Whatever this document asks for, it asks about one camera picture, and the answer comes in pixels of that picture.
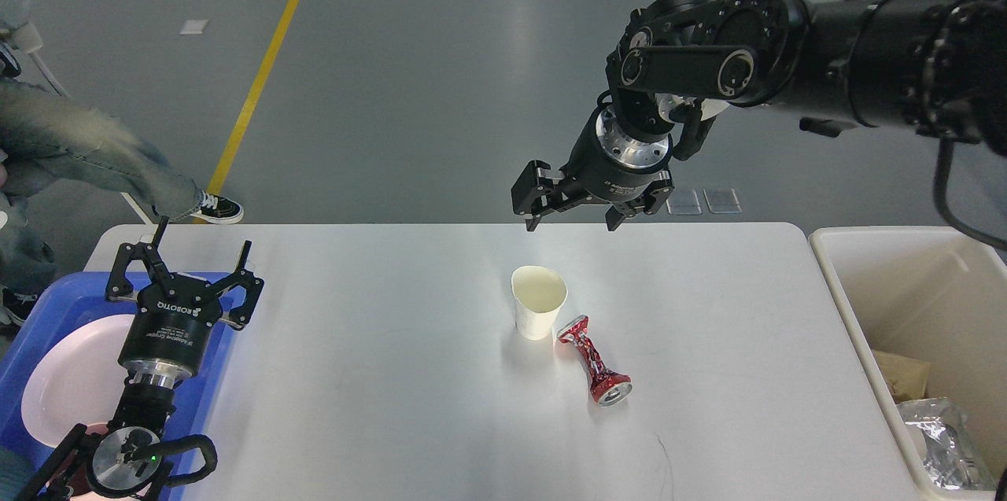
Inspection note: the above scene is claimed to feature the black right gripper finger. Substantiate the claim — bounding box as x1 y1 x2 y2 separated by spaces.
605 190 673 232
511 160 587 232

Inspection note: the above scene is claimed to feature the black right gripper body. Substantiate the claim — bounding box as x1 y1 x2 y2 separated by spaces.
560 106 675 207

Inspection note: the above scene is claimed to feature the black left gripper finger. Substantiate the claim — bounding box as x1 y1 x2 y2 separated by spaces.
206 240 263 330
102 216 175 304

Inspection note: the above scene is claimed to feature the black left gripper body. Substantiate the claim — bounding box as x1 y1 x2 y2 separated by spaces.
116 289 223 379

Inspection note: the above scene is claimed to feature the white paper cup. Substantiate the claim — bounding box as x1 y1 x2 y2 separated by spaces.
511 265 569 341

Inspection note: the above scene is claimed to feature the pink plate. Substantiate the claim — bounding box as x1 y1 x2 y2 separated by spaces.
20 314 133 448

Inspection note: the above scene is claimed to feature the pink ribbed mug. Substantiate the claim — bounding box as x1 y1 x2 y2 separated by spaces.
48 423 107 500

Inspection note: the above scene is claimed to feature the crushed red soda can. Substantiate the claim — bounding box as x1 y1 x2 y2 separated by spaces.
556 315 633 407

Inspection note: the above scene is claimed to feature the grey green mug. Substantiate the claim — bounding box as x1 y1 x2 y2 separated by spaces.
0 447 36 500

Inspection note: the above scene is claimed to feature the brown paper sheet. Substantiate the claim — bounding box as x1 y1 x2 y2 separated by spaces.
871 349 931 404

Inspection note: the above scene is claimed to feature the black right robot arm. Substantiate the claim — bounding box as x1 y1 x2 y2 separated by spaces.
511 0 1006 251

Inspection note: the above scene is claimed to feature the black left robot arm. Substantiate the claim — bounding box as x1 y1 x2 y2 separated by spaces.
16 219 265 500

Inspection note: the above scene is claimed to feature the clear floor plate left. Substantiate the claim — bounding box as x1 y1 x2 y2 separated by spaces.
666 188 703 216

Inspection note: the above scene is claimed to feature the clear floor plate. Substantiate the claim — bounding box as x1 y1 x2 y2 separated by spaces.
703 188 743 215
666 188 703 216

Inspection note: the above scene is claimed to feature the blue plastic tray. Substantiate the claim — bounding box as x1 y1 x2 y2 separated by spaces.
0 271 247 501

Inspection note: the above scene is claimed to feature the clear floor plate right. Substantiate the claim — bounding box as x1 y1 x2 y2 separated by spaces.
703 188 743 215

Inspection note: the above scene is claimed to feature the beige plastic bin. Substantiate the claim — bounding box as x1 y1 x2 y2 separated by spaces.
809 227 1006 500

